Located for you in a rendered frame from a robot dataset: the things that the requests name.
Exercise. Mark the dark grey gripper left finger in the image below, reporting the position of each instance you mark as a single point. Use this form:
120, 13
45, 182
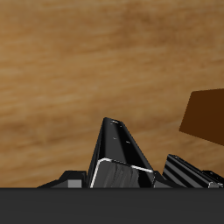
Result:
73, 178

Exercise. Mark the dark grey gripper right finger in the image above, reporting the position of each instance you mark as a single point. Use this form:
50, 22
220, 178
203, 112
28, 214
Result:
159, 183

